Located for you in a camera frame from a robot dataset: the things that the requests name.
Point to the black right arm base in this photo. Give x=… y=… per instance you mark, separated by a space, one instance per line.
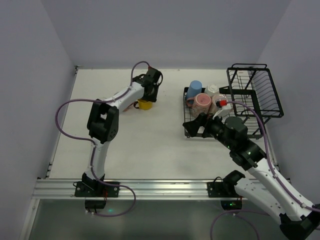
x=225 y=192

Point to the white ceramic cup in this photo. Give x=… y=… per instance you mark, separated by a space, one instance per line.
x=211 y=90

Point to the black two-tier dish rack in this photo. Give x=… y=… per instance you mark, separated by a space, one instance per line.
x=252 y=85

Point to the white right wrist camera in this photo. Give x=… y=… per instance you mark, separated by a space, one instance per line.
x=222 y=108

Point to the light blue plastic cup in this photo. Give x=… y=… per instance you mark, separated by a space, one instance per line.
x=194 y=89

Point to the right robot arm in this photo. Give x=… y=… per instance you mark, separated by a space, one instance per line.
x=297 y=217

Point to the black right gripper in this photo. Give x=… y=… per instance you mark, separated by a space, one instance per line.
x=206 y=127

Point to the pink smiley face mug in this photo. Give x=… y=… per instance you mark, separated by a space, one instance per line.
x=199 y=104

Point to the salmon polka dot mug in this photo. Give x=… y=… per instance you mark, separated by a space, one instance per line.
x=129 y=107

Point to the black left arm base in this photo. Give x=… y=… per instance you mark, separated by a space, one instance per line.
x=90 y=188

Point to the aluminium mounting rail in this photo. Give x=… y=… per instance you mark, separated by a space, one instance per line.
x=145 y=189

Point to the yellow ceramic mug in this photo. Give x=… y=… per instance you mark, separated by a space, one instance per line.
x=143 y=104

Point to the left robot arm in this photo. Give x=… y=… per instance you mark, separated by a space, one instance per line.
x=103 y=121

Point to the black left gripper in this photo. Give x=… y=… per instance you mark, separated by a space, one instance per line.
x=152 y=92

